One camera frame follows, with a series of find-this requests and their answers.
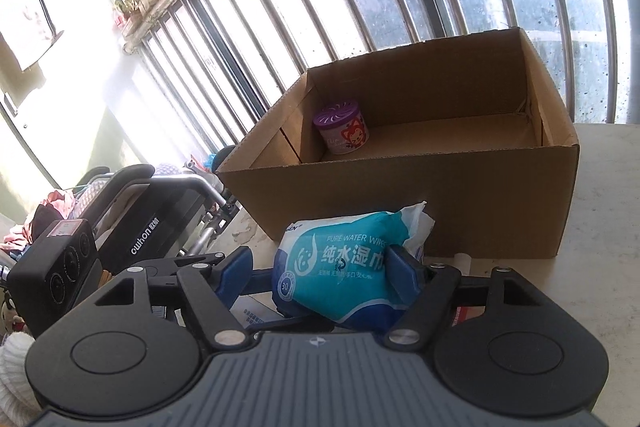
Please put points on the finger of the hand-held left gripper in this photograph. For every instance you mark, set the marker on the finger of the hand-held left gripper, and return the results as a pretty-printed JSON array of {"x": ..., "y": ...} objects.
[{"x": 260, "y": 283}]

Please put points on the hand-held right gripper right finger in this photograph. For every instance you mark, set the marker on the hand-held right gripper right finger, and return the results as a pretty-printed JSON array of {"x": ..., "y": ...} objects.
[{"x": 405, "y": 272}]

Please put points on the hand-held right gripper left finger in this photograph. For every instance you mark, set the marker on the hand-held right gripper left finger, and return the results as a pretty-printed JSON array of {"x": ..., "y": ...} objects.
[{"x": 235, "y": 274}]

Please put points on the white rectangular carton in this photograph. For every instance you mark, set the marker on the white rectangular carton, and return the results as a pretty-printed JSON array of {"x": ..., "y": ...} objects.
[{"x": 255, "y": 313}]

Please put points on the blue wet wipes pack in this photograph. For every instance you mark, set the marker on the blue wet wipes pack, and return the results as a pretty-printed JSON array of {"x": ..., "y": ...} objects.
[{"x": 330, "y": 267}]

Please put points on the brown cardboard box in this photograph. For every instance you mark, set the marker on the brown cardboard box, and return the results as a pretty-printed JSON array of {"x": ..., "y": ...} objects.
[{"x": 400, "y": 197}]

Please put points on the red and white packet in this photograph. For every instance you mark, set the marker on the red and white packet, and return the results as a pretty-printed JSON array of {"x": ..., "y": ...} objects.
[{"x": 467, "y": 316}]

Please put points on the purple lid air freshener can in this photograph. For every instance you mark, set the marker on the purple lid air freshener can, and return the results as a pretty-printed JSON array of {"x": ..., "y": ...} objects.
[{"x": 345, "y": 132}]

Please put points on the small white paper roll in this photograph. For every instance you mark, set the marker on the small white paper roll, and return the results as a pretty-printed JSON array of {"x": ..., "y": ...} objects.
[{"x": 462, "y": 260}]

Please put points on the pile of clothes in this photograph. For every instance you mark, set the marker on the pile of clothes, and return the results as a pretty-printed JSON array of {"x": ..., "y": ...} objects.
[{"x": 45, "y": 214}]

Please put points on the black folded wheelchair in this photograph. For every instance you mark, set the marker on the black folded wheelchair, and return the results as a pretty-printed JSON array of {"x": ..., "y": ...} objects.
[{"x": 150, "y": 217}]

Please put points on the hanging white towel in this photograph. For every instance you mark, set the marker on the hanging white towel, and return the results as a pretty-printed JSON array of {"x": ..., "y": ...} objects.
[{"x": 27, "y": 12}]

